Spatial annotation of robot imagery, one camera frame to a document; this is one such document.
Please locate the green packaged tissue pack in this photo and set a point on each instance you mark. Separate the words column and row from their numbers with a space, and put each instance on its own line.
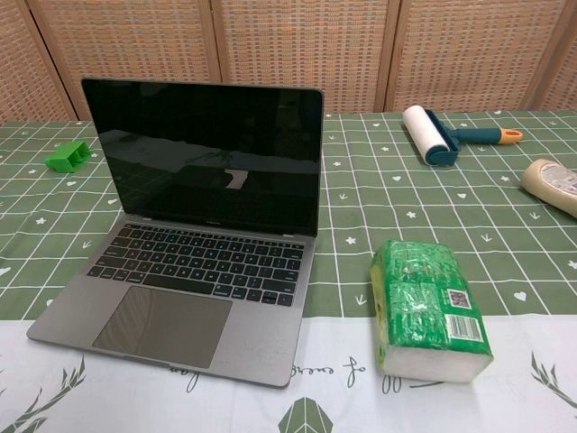
column 419, row 297

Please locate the woven rattan screen panel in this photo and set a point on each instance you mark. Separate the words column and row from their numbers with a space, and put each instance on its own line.
column 469, row 54
column 306, row 45
column 18, row 67
column 569, row 49
column 130, row 40

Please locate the small green plastic box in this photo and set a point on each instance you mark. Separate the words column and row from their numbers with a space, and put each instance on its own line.
column 63, row 159

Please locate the beige plastic bottle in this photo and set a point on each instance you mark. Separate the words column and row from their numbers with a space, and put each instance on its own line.
column 547, row 182

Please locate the silver grey laptop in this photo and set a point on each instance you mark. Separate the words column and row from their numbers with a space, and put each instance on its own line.
column 171, row 315

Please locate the green patterned tablecloth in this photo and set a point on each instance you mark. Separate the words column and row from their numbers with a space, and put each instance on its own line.
column 405, row 216

